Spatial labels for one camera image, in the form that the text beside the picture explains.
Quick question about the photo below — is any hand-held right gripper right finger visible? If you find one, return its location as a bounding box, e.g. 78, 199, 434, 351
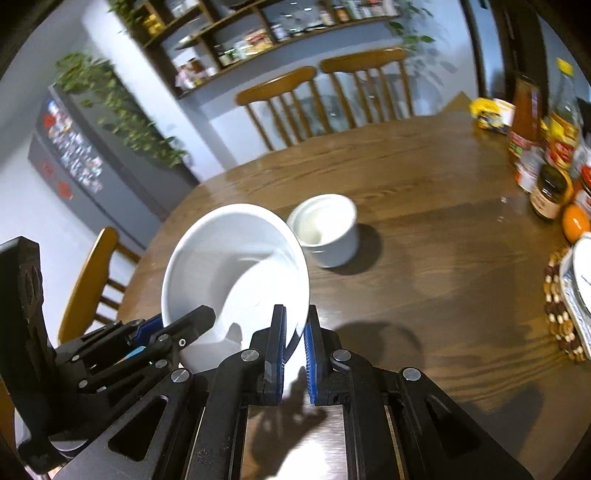
304, 306, 535, 480

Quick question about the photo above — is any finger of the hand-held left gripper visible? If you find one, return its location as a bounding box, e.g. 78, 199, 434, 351
54, 318, 165, 371
76, 305, 217, 394

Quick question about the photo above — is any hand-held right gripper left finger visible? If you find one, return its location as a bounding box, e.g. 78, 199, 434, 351
48, 305, 291, 480

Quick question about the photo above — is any large white bowl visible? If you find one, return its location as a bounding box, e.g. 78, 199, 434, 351
161, 203, 310, 372

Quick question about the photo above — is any blue patterned square plate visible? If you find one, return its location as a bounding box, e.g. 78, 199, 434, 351
558, 265, 591, 361

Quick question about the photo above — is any wooden chair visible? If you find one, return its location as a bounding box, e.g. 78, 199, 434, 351
320, 47, 415, 130
235, 66, 334, 152
58, 226, 141, 344

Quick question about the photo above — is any small white ramekin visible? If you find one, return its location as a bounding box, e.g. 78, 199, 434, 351
286, 194, 360, 268

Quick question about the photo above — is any grey refrigerator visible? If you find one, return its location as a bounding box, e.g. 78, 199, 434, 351
27, 83, 201, 250

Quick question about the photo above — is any cluster of fridge magnets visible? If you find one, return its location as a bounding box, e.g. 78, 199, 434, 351
44, 111, 105, 192

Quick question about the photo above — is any green leafy plant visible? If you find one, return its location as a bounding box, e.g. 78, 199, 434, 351
54, 52, 188, 168

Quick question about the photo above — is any beaded wooden trivet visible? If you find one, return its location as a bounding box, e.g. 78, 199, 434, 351
542, 247, 591, 363

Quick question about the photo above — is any white plate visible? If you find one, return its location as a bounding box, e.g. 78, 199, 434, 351
573, 234, 591, 319

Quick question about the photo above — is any row of jars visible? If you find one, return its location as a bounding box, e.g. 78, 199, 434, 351
143, 0, 400, 90

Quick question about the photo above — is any brown jar with dark lid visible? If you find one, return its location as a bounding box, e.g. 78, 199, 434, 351
530, 165, 568, 220

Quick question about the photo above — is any orange fruit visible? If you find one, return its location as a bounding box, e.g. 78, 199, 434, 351
562, 203, 591, 243

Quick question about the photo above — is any yellow snack packet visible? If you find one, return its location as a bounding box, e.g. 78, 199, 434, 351
470, 97, 515, 134

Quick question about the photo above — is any green trailing plant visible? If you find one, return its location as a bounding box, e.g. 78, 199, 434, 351
387, 0, 446, 116
108, 0, 154, 29

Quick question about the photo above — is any red lidded jar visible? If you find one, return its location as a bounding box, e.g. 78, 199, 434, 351
575, 164, 591, 213

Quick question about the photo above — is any red sauce bottle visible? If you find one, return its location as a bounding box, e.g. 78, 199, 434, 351
508, 74, 544, 164

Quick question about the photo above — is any clear oil bottle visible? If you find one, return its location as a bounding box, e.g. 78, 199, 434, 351
545, 58, 581, 171

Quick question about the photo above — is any dark wooden door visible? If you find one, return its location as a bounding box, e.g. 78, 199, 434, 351
462, 0, 550, 109

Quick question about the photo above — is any wooden wall shelf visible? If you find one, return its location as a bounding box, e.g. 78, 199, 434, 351
108, 0, 407, 100

